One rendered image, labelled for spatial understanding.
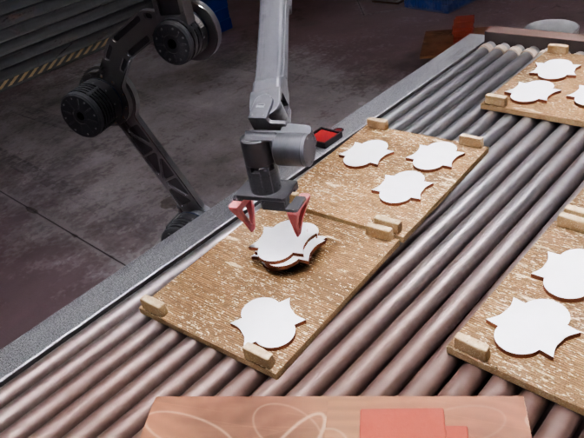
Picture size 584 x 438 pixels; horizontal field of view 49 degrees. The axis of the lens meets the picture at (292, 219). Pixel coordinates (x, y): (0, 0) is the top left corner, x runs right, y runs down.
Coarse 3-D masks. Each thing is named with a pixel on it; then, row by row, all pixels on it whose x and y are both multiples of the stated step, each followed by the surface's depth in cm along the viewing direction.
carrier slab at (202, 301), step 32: (256, 224) 142; (320, 224) 138; (224, 256) 134; (320, 256) 129; (352, 256) 127; (384, 256) 126; (192, 288) 127; (224, 288) 126; (256, 288) 124; (288, 288) 122; (320, 288) 121; (352, 288) 119; (160, 320) 122; (192, 320) 119; (224, 320) 118; (320, 320) 114; (224, 352) 112; (288, 352) 108
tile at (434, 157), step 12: (420, 144) 159; (432, 144) 158; (444, 144) 157; (408, 156) 155; (420, 156) 154; (432, 156) 153; (444, 156) 152; (456, 156) 151; (420, 168) 149; (432, 168) 149; (444, 168) 149
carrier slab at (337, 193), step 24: (408, 144) 162; (456, 144) 158; (312, 168) 160; (336, 168) 158; (384, 168) 154; (408, 168) 152; (456, 168) 149; (312, 192) 150; (336, 192) 148; (360, 192) 147; (432, 192) 142; (336, 216) 140; (360, 216) 138; (408, 216) 136
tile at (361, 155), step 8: (360, 144) 164; (368, 144) 163; (376, 144) 162; (384, 144) 162; (344, 152) 162; (352, 152) 161; (360, 152) 160; (368, 152) 160; (376, 152) 159; (384, 152) 158; (392, 152) 158; (344, 160) 158; (352, 160) 158; (360, 160) 157; (368, 160) 156; (376, 160) 156; (352, 168) 156; (360, 168) 155
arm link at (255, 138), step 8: (248, 136) 110; (256, 136) 110; (264, 136) 109; (272, 136) 109; (248, 144) 109; (256, 144) 108; (264, 144) 109; (272, 144) 108; (248, 152) 110; (256, 152) 109; (264, 152) 110; (248, 160) 111; (256, 160) 110; (264, 160) 110; (272, 160) 111; (256, 168) 111
